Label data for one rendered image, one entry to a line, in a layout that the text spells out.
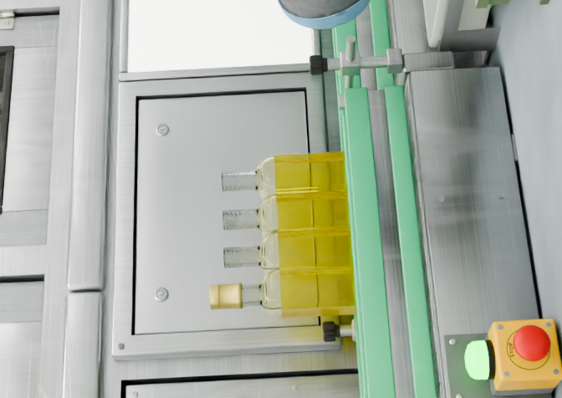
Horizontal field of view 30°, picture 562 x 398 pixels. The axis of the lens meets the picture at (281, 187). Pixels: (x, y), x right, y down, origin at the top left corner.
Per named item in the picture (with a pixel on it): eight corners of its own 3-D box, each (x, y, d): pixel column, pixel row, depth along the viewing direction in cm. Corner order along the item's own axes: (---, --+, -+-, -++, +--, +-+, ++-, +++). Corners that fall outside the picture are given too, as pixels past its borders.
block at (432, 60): (445, 82, 150) (395, 84, 150) (452, 45, 142) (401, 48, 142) (447, 103, 149) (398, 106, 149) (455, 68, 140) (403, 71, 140)
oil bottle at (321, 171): (401, 164, 155) (256, 171, 155) (403, 145, 150) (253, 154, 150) (404, 198, 152) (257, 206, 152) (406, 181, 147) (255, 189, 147)
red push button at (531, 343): (507, 334, 118) (512, 324, 115) (543, 331, 118) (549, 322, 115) (512, 368, 116) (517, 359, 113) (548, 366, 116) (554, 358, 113)
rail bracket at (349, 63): (395, 91, 152) (309, 96, 152) (404, 26, 137) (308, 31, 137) (396, 109, 151) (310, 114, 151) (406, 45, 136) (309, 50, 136)
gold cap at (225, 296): (242, 282, 145) (210, 283, 146) (241, 283, 142) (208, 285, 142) (243, 307, 145) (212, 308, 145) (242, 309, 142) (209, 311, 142)
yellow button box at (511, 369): (546, 335, 124) (483, 339, 124) (559, 315, 117) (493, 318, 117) (555, 394, 121) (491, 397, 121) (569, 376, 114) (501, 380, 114)
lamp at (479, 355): (486, 346, 123) (461, 347, 123) (492, 334, 119) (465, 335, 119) (491, 384, 121) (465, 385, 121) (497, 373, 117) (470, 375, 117)
